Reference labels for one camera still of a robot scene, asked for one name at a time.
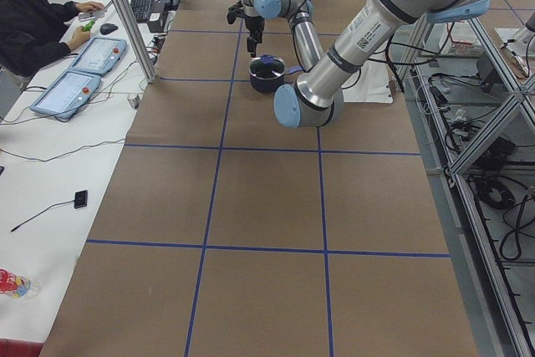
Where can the small black device with cable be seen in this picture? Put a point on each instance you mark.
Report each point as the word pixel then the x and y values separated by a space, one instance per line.
pixel 79 200

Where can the near blue teach pendant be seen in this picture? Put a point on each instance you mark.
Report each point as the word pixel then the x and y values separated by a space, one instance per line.
pixel 66 95

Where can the blue teach pendant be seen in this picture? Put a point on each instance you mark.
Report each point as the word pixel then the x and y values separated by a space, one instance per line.
pixel 99 56
pixel 66 95

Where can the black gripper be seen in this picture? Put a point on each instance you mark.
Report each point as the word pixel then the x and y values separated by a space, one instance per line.
pixel 252 24

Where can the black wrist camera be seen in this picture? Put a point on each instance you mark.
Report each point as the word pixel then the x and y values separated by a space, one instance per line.
pixel 234 12

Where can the black keyboard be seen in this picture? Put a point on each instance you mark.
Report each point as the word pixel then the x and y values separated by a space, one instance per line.
pixel 141 9

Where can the glass pot lid blue knob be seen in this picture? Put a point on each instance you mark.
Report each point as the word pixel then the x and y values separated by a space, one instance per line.
pixel 267 67

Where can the red white plastic bag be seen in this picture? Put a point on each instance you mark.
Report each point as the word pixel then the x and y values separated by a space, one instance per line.
pixel 16 286

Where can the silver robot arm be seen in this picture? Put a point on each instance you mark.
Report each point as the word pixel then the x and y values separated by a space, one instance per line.
pixel 316 97

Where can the green marker pen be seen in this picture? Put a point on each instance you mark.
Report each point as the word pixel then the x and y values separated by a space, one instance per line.
pixel 88 26

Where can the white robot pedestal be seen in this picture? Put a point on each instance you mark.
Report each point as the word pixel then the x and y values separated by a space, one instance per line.
pixel 370 85

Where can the black computer mouse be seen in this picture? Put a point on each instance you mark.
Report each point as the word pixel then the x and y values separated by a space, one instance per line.
pixel 107 28

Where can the aluminium frame post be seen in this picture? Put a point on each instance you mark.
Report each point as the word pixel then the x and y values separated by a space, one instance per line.
pixel 127 18

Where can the dark blue pot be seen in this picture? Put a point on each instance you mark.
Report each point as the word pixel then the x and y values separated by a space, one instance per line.
pixel 267 86

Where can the aluminium side frame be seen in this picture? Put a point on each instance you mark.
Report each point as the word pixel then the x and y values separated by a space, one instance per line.
pixel 474 84

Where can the far blue teach pendant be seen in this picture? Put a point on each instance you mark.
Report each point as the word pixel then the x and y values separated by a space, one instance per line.
pixel 99 56

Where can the person in black shirt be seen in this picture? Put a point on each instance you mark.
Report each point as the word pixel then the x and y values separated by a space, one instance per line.
pixel 32 33

